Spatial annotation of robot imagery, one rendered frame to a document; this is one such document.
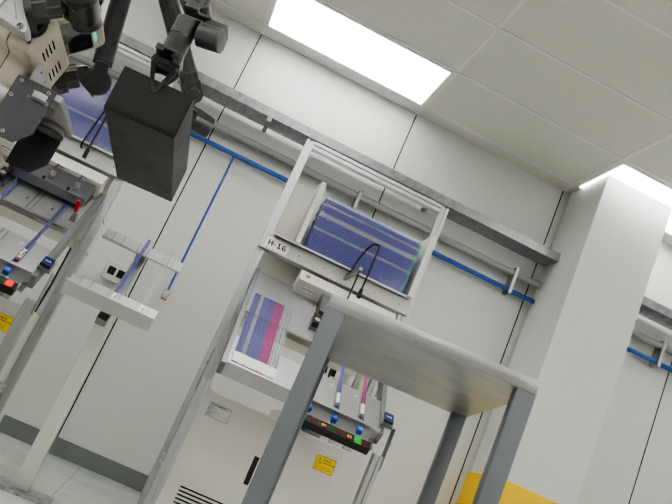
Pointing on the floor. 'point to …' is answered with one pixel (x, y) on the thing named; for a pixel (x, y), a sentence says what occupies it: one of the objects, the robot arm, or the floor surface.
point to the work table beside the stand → (403, 376)
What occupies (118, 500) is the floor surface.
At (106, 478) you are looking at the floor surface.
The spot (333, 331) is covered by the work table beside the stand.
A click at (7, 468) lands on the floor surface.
